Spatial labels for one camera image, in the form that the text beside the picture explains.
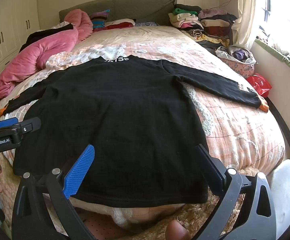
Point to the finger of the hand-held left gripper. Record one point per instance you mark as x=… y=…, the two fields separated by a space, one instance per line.
x=30 y=127
x=7 y=123

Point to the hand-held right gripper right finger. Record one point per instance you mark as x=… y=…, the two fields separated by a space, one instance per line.
x=209 y=165

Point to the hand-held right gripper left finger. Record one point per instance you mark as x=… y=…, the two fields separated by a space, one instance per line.
x=82 y=170

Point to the black long-sleeve shirt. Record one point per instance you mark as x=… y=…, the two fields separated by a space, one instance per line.
x=125 y=120

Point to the floral basket with clothes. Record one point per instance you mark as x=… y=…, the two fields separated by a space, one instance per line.
x=237 y=63

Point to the pile of folded clothes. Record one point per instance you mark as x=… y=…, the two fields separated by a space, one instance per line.
x=204 y=22

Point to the peach checked fleece blanket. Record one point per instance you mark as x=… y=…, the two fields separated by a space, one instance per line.
x=234 y=135

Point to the pink dotted cloth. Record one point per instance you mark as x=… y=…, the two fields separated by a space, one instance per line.
x=97 y=226

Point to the brown rounded object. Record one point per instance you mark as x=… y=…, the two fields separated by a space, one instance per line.
x=178 y=231

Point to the pink quilt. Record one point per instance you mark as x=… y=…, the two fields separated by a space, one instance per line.
x=47 y=47

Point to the white rounded object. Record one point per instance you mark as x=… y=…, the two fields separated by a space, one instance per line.
x=285 y=195

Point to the fuzzy beige blanket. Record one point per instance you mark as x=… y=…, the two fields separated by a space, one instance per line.
x=147 y=220

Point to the black cloth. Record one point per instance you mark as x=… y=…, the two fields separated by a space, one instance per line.
x=45 y=33

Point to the red plastic bag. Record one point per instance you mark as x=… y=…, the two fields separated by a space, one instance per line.
x=258 y=83

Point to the white wardrobe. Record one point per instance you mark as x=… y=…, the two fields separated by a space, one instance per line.
x=7 y=25

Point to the striped pillow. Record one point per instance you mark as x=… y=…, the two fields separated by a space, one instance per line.
x=100 y=18

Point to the green windowsill cushion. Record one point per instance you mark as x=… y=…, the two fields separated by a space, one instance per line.
x=277 y=53

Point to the red cloth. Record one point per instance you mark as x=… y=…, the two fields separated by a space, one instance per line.
x=121 y=25

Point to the cream curtain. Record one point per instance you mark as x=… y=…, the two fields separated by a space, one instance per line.
x=246 y=15

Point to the blue patterned cloth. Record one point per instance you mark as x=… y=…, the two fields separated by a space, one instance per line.
x=146 y=24

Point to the green bed headboard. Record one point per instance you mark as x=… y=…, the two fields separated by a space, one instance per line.
x=135 y=8

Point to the window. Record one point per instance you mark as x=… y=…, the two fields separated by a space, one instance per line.
x=284 y=12

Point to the dark bed frame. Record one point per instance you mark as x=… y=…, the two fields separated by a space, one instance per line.
x=283 y=125

